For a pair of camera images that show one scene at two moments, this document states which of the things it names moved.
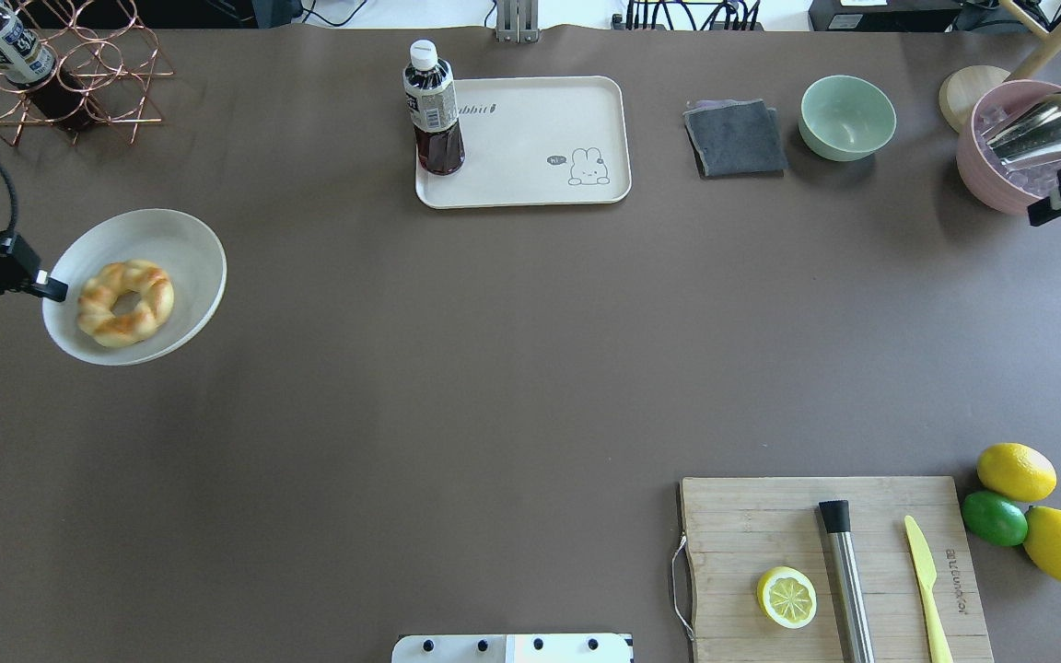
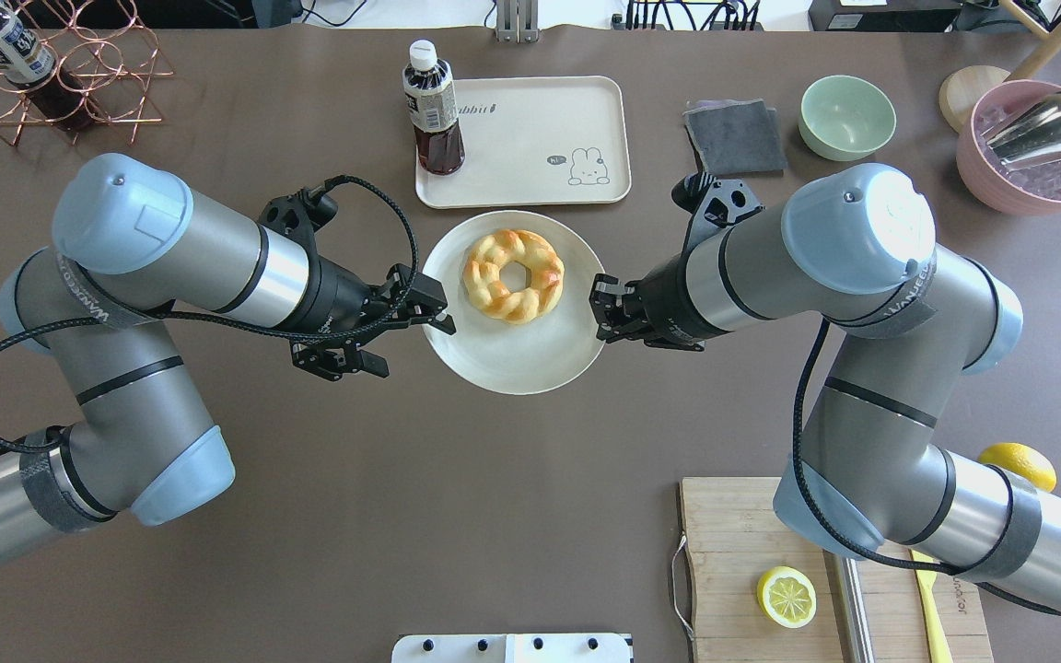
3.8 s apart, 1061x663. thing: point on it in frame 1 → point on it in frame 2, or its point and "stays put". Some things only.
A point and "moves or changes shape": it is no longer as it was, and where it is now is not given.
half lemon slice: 787,597 stays put
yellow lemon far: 1016,472 stays put
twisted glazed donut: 99,294 moves or changes shape
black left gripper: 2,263 → 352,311
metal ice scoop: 1050,127 stays put
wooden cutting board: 740,529 stays put
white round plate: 180,245 moves or changes shape
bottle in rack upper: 20,55 stays put
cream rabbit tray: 533,141 stays put
